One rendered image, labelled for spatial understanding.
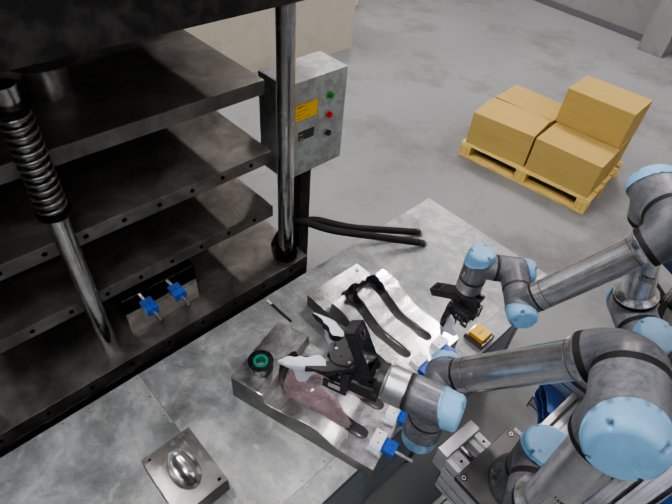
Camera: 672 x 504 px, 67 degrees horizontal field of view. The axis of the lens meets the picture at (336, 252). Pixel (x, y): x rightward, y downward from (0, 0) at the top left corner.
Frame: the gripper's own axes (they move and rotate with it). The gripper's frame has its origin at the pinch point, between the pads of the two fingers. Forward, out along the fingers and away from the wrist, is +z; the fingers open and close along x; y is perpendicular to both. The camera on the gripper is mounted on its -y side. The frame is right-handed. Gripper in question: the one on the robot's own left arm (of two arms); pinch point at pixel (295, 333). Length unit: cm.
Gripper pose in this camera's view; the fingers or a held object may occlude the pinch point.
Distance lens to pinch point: 104.0
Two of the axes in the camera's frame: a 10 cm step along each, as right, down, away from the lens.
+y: -1.3, 7.9, 6.0
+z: -9.0, -3.5, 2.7
